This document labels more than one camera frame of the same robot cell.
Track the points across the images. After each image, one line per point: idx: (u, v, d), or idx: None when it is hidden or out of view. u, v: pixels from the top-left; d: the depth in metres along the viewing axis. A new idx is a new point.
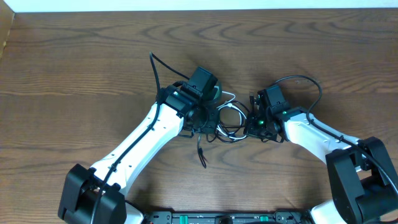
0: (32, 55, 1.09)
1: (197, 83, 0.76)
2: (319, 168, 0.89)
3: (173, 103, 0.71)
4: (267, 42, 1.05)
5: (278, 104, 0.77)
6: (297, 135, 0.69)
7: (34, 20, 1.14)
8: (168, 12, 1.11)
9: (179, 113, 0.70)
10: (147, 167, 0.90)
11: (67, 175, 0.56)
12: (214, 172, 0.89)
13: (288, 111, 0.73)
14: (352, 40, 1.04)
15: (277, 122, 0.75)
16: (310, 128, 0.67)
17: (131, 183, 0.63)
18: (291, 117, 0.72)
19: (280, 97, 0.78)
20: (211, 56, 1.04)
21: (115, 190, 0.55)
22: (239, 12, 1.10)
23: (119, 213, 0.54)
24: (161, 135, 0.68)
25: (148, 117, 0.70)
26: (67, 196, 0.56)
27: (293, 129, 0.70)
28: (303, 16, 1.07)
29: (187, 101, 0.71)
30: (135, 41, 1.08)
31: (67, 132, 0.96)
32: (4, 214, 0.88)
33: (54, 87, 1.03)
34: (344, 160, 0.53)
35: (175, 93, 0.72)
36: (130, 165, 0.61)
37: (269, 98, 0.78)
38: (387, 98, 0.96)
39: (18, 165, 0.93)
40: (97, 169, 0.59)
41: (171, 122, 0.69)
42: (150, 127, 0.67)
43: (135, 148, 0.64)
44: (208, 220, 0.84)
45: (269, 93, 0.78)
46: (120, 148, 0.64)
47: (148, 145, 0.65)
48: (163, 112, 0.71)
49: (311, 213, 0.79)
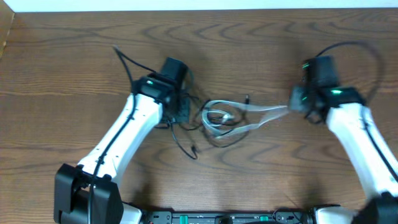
0: (32, 55, 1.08)
1: (169, 73, 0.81)
2: (319, 168, 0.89)
3: (149, 91, 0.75)
4: (267, 42, 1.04)
5: (326, 77, 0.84)
6: (344, 130, 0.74)
7: (34, 20, 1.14)
8: (168, 12, 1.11)
9: (157, 99, 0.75)
10: (147, 167, 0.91)
11: (55, 177, 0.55)
12: (214, 172, 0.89)
13: (340, 91, 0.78)
14: (352, 40, 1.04)
15: (322, 98, 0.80)
16: (361, 134, 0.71)
17: (120, 173, 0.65)
18: (341, 104, 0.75)
19: (330, 71, 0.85)
20: (211, 56, 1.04)
21: (105, 180, 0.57)
22: (239, 12, 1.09)
23: (113, 202, 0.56)
24: (141, 124, 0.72)
25: (125, 109, 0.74)
26: (60, 198, 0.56)
27: (342, 119, 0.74)
28: (303, 16, 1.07)
29: (163, 88, 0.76)
30: (135, 40, 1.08)
31: (67, 132, 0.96)
32: (5, 214, 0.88)
33: (53, 87, 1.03)
34: (389, 206, 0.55)
35: (148, 81, 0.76)
36: (117, 155, 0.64)
37: (318, 72, 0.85)
38: (387, 98, 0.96)
39: (18, 165, 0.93)
40: (84, 165, 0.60)
41: (150, 109, 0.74)
42: (130, 117, 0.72)
43: (119, 139, 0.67)
44: (208, 220, 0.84)
45: (319, 66, 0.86)
46: (103, 142, 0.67)
47: (130, 135, 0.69)
48: (140, 101, 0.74)
49: (316, 213, 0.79)
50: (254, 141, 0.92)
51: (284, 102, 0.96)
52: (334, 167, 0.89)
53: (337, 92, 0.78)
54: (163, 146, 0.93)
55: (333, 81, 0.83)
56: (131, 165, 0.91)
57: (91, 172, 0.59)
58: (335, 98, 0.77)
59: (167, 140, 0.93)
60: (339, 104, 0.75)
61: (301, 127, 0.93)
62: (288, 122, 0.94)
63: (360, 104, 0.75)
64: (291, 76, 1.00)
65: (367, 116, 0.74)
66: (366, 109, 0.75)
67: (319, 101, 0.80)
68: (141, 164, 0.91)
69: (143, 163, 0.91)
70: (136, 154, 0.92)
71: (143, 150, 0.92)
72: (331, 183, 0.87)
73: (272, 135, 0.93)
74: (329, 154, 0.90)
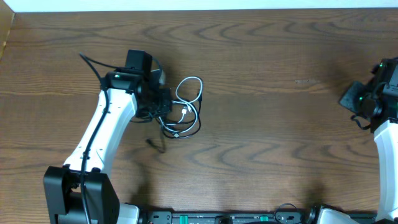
0: (32, 55, 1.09)
1: (135, 65, 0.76)
2: (319, 168, 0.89)
3: (119, 84, 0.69)
4: (267, 42, 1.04)
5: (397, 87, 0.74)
6: (387, 145, 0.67)
7: (35, 20, 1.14)
8: (168, 12, 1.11)
9: (129, 91, 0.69)
10: (147, 167, 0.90)
11: (43, 180, 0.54)
12: (214, 171, 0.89)
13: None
14: (352, 40, 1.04)
15: (379, 105, 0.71)
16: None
17: (109, 165, 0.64)
18: None
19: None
20: (211, 56, 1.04)
21: (94, 172, 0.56)
22: (239, 12, 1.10)
23: (107, 191, 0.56)
24: (118, 115, 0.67)
25: (99, 105, 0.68)
26: (53, 200, 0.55)
27: (393, 137, 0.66)
28: (303, 16, 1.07)
29: (132, 79, 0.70)
30: (135, 40, 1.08)
31: (67, 132, 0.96)
32: (4, 214, 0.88)
33: (53, 87, 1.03)
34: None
35: (116, 75, 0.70)
36: (100, 147, 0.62)
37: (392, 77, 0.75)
38: None
39: (18, 165, 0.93)
40: (71, 163, 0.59)
41: (124, 100, 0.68)
42: (106, 111, 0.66)
43: (98, 134, 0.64)
44: (208, 220, 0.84)
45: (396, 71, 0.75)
46: (84, 139, 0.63)
47: (110, 127, 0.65)
48: (112, 94, 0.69)
49: (322, 211, 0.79)
50: (254, 141, 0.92)
51: (285, 102, 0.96)
52: (334, 168, 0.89)
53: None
54: (163, 145, 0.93)
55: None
56: (131, 165, 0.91)
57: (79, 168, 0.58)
58: (395, 111, 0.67)
59: (167, 140, 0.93)
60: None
61: (301, 128, 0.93)
62: (289, 122, 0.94)
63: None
64: (292, 76, 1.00)
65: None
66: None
67: (375, 107, 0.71)
68: (141, 165, 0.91)
69: (143, 163, 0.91)
70: (137, 154, 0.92)
71: (143, 150, 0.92)
72: (331, 183, 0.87)
73: (272, 135, 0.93)
74: (329, 154, 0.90)
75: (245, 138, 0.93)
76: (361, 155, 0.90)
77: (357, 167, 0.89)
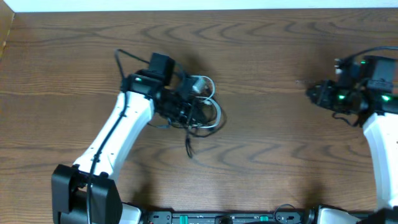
0: (32, 55, 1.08)
1: (157, 68, 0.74)
2: (319, 168, 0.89)
3: (138, 89, 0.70)
4: (267, 42, 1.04)
5: (380, 81, 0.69)
6: (377, 137, 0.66)
7: (34, 20, 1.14)
8: (168, 12, 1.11)
9: (147, 96, 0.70)
10: (147, 168, 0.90)
11: (51, 178, 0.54)
12: (214, 171, 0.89)
13: (390, 99, 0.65)
14: (352, 40, 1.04)
15: (365, 100, 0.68)
16: (395, 149, 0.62)
17: (118, 169, 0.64)
18: (385, 111, 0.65)
19: (388, 75, 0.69)
20: (211, 56, 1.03)
21: (101, 177, 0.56)
22: (238, 12, 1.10)
23: (113, 198, 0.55)
24: (134, 120, 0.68)
25: (117, 107, 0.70)
26: (58, 199, 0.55)
27: (382, 130, 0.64)
28: (303, 16, 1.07)
29: (152, 84, 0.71)
30: (135, 40, 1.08)
31: (67, 132, 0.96)
32: (4, 214, 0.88)
33: (53, 87, 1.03)
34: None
35: (137, 78, 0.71)
36: (112, 152, 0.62)
37: (374, 71, 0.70)
38: None
39: (18, 165, 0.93)
40: (80, 164, 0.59)
41: (142, 106, 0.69)
42: (122, 114, 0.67)
43: (112, 137, 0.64)
44: (208, 220, 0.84)
45: (378, 65, 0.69)
46: (97, 140, 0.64)
47: (124, 132, 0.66)
48: (132, 98, 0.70)
49: (320, 211, 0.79)
50: (254, 141, 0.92)
51: (285, 102, 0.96)
52: (334, 168, 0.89)
53: (385, 98, 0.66)
54: (163, 145, 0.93)
55: (387, 88, 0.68)
56: (131, 165, 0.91)
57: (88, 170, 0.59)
58: (382, 104, 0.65)
59: (167, 140, 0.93)
60: (384, 111, 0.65)
61: (301, 128, 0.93)
62: (289, 122, 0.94)
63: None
64: (292, 76, 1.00)
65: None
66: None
67: (361, 102, 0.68)
68: (141, 165, 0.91)
69: (143, 163, 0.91)
70: (137, 154, 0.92)
71: (143, 150, 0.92)
72: (331, 183, 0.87)
73: (272, 135, 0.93)
74: (329, 154, 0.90)
75: (245, 138, 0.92)
76: (361, 155, 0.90)
77: (357, 167, 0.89)
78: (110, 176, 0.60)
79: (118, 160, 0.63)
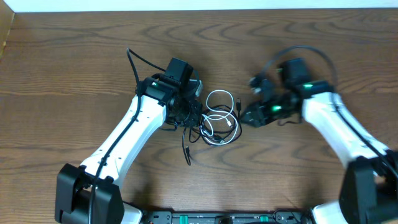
0: (32, 55, 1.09)
1: (174, 74, 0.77)
2: (319, 168, 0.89)
3: (153, 94, 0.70)
4: (267, 42, 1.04)
5: (298, 76, 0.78)
6: (319, 117, 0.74)
7: (35, 20, 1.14)
8: (168, 12, 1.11)
9: (161, 101, 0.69)
10: (148, 167, 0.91)
11: (58, 176, 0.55)
12: (214, 172, 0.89)
13: (312, 84, 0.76)
14: (352, 40, 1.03)
15: (297, 94, 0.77)
16: (334, 116, 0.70)
17: (124, 175, 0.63)
18: (315, 95, 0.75)
19: (302, 71, 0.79)
20: (210, 56, 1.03)
21: (106, 182, 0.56)
22: (239, 12, 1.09)
23: (115, 205, 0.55)
24: (144, 125, 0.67)
25: (130, 111, 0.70)
26: (62, 198, 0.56)
27: (314, 107, 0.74)
28: (303, 16, 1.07)
29: (167, 90, 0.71)
30: (135, 41, 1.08)
31: (67, 132, 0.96)
32: (4, 214, 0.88)
33: (54, 86, 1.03)
34: (367, 169, 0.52)
35: (153, 83, 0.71)
36: (119, 157, 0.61)
37: (291, 71, 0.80)
38: (388, 98, 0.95)
39: (19, 164, 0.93)
40: (87, 165, 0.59)
41: (153, 110, 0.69)
42: (134, 119, 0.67)
43: (122, 140, 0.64)
44: (208, 220, 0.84)
45: (292, 65, 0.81)
46: (107, 143, 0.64)
47: (134, 137, 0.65)
48: (145, 102, 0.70)
49: (313, 211, 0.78)
50: (254, 141, 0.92)
51: None
52: (334, 168, 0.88)
53: (309, 86, 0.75)
54: (163, 146, 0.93)
55: (306, 79, 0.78)
56: (131, 165, 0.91)
57: (94, 172, 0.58)
58: (308, 92, 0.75)
59: (168, 140, 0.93)
60: (312, 95, 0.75)
61: (302, 128, 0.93)
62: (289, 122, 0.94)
63: (330, 93, 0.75)
64: None
65: (337, 101, 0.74)
66: (336, 94, 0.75)
67: (293, 96, 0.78)
68: (141, 165, 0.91)
69: (143, 163, 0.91)
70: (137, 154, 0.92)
71: (143, 150, 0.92)
72: (331, 183, 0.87)
73: (272, 135, 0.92)
74: (329, 154, 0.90)
75: (246, 138, 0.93)
76: None
77: None
78: (115, 181, 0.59)
79: (124, 166, 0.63)
